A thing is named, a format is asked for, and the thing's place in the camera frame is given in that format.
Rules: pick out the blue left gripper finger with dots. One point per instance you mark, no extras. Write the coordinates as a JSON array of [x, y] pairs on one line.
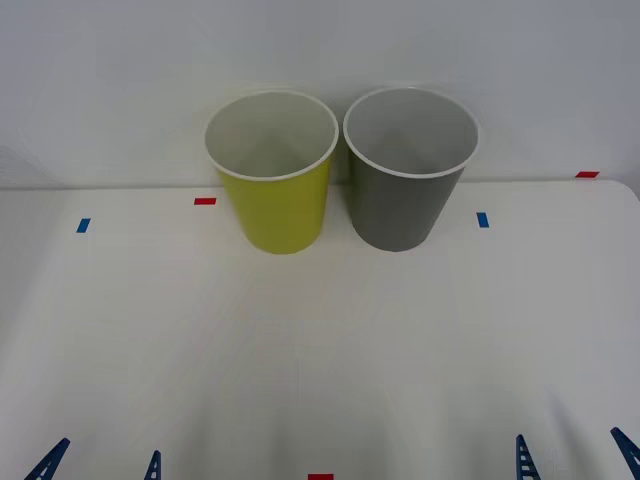
[[49, 462], [153, 467]]

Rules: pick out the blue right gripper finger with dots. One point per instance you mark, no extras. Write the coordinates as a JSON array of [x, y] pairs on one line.
[[523, 462], [629, 447]]

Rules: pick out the grey plastic bin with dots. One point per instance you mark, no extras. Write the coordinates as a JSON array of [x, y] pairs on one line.
[[400, 210]]

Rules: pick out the yellow-green plastic bin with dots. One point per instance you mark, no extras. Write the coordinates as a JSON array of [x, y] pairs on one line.
[[280, 215]]

